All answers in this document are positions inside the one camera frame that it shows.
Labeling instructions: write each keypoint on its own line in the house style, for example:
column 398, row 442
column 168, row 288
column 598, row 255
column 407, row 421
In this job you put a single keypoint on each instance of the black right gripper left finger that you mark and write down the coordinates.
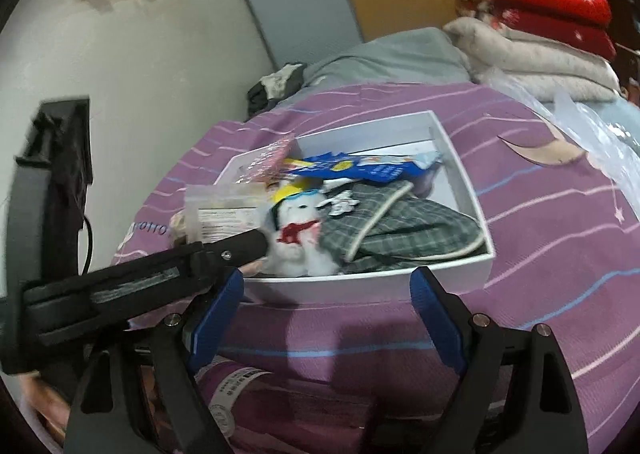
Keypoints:
column 111, row 413

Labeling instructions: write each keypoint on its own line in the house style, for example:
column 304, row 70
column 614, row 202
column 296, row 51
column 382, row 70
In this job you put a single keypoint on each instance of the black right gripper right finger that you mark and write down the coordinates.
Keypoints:
column 514, row 393

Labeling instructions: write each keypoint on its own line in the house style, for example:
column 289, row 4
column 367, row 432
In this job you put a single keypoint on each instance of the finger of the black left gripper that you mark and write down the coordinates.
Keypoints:
column 238, row 250

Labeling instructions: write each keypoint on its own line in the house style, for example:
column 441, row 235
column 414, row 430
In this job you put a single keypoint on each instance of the clear bag of socks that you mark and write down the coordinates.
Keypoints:
column 216, row 212

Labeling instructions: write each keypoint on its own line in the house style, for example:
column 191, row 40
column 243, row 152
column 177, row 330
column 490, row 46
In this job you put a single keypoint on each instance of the white plush dog toy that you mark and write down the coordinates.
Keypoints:
column 295, row 249

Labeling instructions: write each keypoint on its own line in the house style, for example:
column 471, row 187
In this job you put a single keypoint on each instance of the pink glitter pouch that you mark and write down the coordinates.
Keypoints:
column 262, row 165

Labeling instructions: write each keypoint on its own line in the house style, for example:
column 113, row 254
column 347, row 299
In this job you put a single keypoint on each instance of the yellow and blue packet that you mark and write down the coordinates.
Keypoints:
column 297, row 166

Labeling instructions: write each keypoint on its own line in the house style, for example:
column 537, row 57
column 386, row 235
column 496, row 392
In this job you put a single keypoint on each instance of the blue cartoon packet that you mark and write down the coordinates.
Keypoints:
column 381, row 169

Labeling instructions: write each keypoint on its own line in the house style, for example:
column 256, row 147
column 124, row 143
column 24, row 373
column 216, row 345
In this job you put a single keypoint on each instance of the person's left hand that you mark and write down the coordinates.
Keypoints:
column 47, row 403

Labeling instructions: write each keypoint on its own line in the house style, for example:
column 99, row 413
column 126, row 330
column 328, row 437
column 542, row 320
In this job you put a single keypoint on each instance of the dark green plaid cloth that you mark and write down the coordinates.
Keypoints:
column 369, row 228

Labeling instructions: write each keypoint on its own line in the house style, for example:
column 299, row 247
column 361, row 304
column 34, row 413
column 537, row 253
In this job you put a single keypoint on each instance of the white cardboard box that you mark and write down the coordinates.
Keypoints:
column 447, row 184

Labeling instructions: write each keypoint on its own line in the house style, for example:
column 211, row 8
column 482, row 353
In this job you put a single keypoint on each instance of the grey blanket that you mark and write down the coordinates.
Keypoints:
column 422, row 56

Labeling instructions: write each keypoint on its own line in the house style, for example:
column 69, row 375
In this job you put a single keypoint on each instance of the clear plastic wrap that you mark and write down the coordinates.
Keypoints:
column 581, row 123

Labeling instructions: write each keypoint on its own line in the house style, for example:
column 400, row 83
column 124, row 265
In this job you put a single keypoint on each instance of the folded white quilt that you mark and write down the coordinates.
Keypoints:
column 539, row 65

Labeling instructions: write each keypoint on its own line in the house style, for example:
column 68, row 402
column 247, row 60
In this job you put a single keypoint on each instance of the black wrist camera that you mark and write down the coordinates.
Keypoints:
column 48, row 195

